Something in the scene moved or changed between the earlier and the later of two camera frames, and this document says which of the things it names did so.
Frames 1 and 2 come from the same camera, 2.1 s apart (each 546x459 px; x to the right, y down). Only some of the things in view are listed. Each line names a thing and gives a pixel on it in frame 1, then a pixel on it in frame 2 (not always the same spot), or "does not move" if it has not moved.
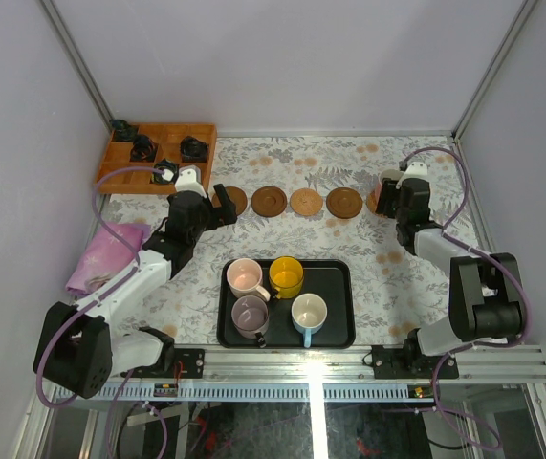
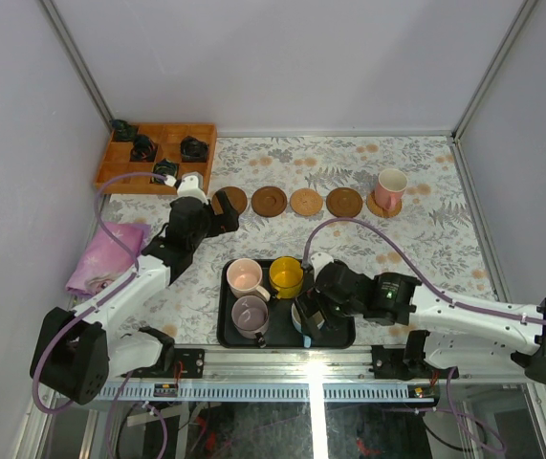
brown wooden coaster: (235, 195) does not move
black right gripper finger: (395, 201) to (311, 314)
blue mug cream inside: (309, 312) does not move
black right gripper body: (401, 216) to (350, 307)
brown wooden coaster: (344, 203) does not move
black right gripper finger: (386, 200) to (334, 318)
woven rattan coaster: (306, 202) does not move
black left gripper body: (213, 212) does not move
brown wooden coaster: (269, 201) does not move
